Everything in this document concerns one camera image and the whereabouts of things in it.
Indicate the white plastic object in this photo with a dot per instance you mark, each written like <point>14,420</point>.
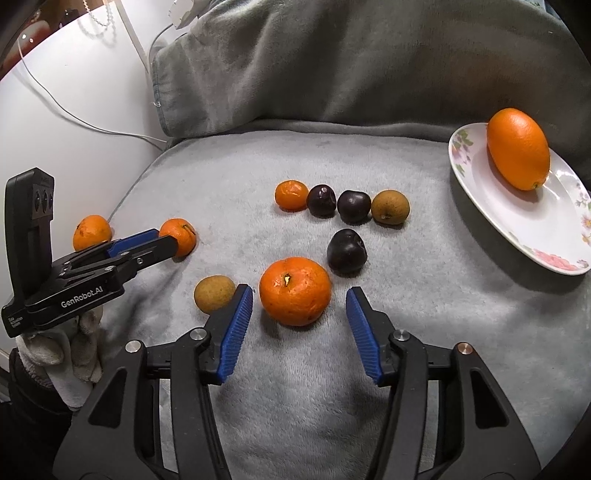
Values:
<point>187,11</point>

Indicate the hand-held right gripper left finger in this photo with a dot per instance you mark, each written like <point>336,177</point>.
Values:
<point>238,332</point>

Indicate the brown round longan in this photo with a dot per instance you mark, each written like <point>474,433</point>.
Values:
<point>390,207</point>
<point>213,293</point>

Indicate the person's left forearm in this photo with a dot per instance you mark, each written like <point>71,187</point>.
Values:
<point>32,406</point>

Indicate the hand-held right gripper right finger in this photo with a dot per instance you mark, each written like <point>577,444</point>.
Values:
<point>362,332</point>

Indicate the medium tangerine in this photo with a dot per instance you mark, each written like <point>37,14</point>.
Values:
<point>295,297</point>

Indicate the person's left hand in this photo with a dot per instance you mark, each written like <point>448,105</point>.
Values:
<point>69,355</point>

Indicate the large orange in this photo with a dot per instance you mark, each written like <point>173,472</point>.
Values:
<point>518,147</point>

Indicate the small mandarin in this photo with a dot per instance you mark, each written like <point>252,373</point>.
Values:
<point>91,233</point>
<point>183,232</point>
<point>292,196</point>

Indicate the floral white plate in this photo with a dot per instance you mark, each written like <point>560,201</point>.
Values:
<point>508,217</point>

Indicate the grey fleece blanket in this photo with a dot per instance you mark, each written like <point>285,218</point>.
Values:
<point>323,69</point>

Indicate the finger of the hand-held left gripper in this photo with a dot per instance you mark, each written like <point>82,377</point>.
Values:
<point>154,253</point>
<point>134,240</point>

